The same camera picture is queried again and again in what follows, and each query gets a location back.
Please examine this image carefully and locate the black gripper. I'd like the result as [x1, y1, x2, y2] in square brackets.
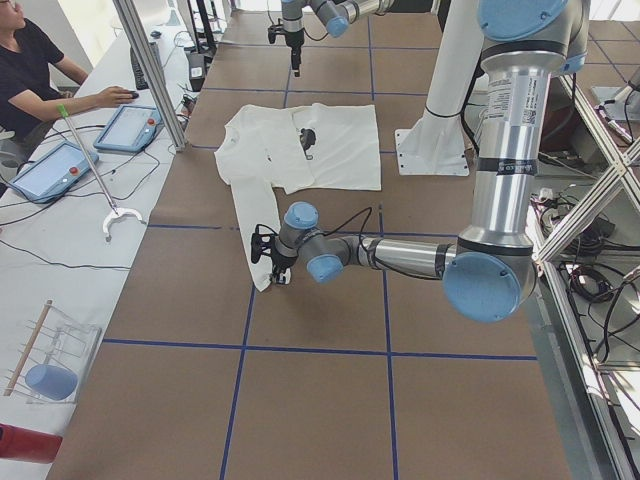
[267, 19, 304, 77]
[250, 224, 291, 285]

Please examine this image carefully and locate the cream long-sleeve shirt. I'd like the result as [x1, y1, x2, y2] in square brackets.
[214, 102, 383, 292]

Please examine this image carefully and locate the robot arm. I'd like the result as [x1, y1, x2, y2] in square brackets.
[247, 1, 590, 322]
[267, 0, 440, 77]

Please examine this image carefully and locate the black keyboard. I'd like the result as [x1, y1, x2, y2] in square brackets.
[130, 41, 162, 91]

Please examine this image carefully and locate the far blue teach pendant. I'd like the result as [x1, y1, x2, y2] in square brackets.
[93, 105, 163, 153]

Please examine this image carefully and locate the blue teach pendant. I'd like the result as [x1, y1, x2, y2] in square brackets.
[8, 141, 90, 203]
[93, 105, 163, 153]

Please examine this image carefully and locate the clear acrylic rack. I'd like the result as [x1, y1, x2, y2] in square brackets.
[1, 306, 103, 404]

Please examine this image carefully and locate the white grabber stick tool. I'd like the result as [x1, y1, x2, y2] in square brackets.
[57, 103, 146, 242]

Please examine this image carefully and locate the near blue teach pendant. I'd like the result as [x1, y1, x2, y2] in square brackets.
[8, 141, 90, 203]

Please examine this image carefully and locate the blue plastic cup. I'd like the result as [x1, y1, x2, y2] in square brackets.
[25, 364, 78, 401]

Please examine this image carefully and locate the seated person dark shirt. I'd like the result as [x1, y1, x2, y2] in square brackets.
[1, 1, 137, 159]

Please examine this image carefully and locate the wooden dowel stick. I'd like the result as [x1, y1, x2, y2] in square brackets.
[3, 299, 53, 397]

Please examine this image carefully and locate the red cylinder canister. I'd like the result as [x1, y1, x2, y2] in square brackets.
[1, 424, 63, 464]

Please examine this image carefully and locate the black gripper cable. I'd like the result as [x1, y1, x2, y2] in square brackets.
[319, 206, 381, 239]

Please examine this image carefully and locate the aluminium frame post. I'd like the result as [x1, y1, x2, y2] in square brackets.
[113, 0, 187, 152]

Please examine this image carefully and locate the tangled cable bundle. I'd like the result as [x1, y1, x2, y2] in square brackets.
[529, 184, 640, 371]

